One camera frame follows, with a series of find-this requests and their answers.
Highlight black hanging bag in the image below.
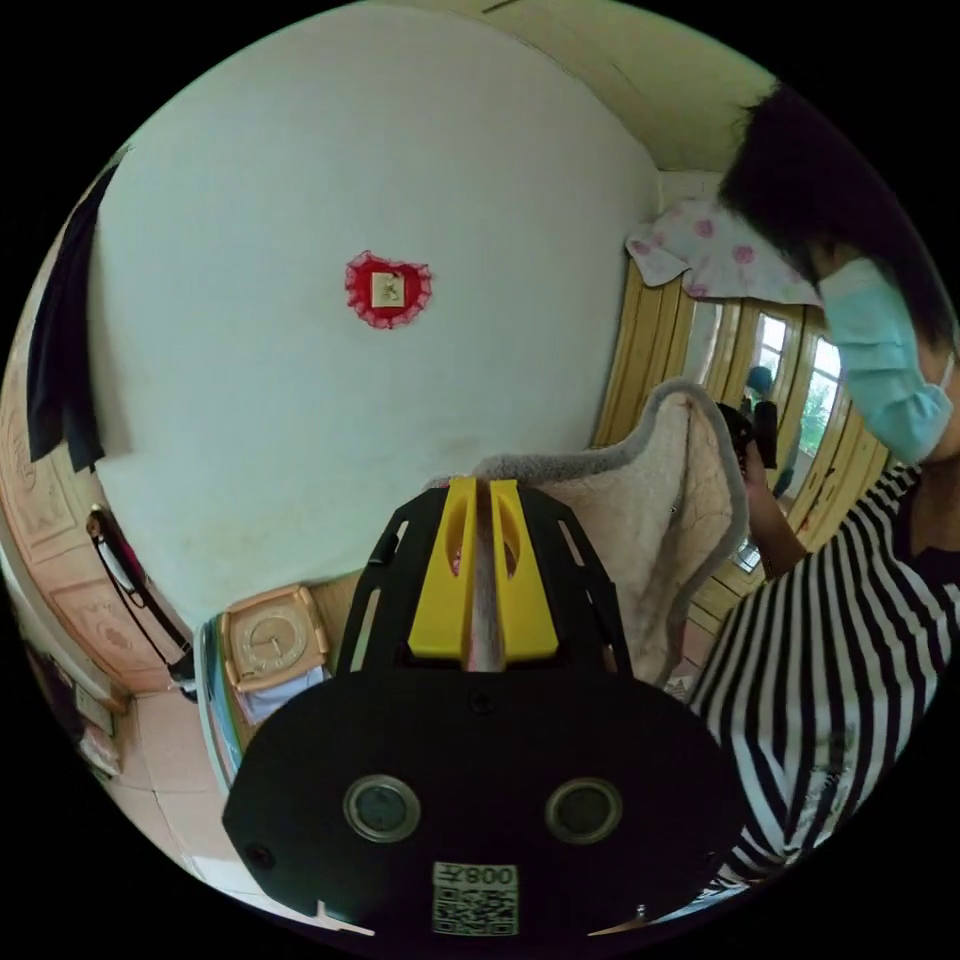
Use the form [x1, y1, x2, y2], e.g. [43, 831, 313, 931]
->
[85, 505, 199, 703]

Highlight person's body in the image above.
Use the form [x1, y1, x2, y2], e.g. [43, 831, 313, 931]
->
[686, 80, 960, 894]

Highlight red floral cotton vest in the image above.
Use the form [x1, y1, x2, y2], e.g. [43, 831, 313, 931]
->
[428, 377, 752, 688]

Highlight beige square clock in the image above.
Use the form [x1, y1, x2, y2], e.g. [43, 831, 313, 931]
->
[223, 584, 332, 693]

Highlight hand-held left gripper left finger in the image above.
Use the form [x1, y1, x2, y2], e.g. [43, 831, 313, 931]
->
[407, 479, 479, 662]

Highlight dark hanging garment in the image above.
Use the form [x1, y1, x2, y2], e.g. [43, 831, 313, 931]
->
[26, 160, 123, 472]

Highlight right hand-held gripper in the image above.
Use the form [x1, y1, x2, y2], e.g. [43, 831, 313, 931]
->
[714, 401, 781, 474]

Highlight wooden framed window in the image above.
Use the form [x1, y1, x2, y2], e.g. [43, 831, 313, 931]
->
[591, 258, 913, 558]

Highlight red heart wall ornament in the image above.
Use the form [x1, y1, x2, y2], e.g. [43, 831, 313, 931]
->
[344, 250, 435, 331]

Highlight floral curtain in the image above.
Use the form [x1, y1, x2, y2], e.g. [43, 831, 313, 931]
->
[625, 197, 828, 307]

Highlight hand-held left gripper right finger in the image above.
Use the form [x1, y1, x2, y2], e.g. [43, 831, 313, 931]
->
[490, 480, 561, 664]

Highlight person's right forearm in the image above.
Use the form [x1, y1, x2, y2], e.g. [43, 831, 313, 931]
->
[745, 479, 811, 583]

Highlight carved wooden door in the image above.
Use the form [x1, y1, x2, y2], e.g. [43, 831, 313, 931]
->
[0, 298, 190, 696]

